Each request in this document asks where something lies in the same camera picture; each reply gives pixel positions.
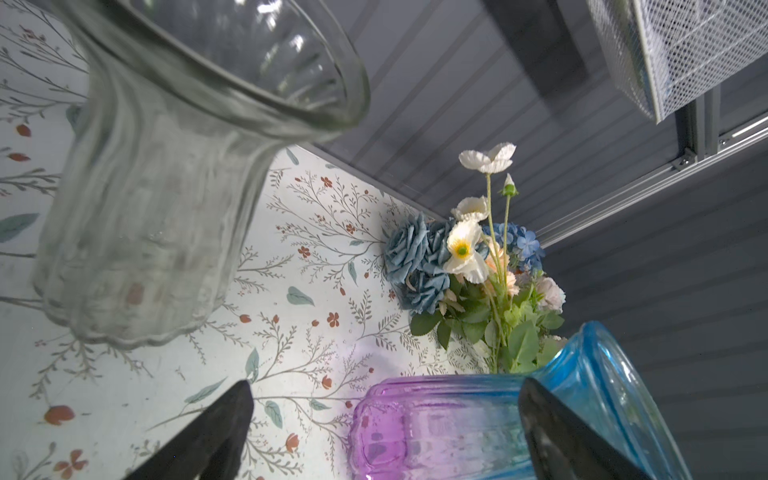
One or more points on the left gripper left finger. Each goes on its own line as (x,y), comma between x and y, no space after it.
(211,446)

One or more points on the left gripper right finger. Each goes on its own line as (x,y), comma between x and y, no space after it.
(562,446)

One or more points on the blue purple glass vase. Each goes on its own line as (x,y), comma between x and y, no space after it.
(469,426)

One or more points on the white poppy flower stem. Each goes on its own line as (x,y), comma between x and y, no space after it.
(476,256)

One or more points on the dusty blue rose bunch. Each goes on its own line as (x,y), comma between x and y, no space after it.
(414,257)

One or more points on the clear ribbed glass vase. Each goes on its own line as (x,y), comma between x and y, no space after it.
(188,104)

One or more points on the pink peach flower bunch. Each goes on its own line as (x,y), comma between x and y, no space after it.
(463,314)

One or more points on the floral patterned table mat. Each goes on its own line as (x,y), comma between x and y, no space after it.
(307,316)

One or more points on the blue hydrangea flower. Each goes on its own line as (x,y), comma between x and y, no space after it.
(522,244)

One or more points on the white wire mesh basket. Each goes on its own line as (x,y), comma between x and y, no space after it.
(664,54)

